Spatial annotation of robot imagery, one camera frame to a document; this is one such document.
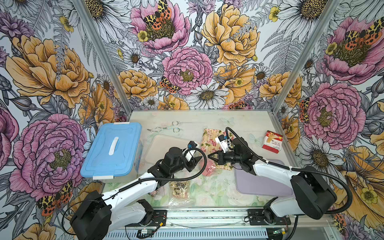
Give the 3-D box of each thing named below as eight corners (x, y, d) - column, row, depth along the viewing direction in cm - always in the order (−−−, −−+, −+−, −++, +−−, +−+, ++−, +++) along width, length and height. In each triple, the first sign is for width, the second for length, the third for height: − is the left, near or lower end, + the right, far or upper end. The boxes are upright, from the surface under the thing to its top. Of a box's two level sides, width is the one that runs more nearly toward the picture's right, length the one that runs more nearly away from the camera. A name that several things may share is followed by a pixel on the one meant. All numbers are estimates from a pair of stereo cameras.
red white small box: (261, 148, 102) (264, 145, 99) (264, 133, 111) (266, 129, 107) (278, 154, 99) (281, 151, 96) (280, 138, 108) (283, 135, 104)
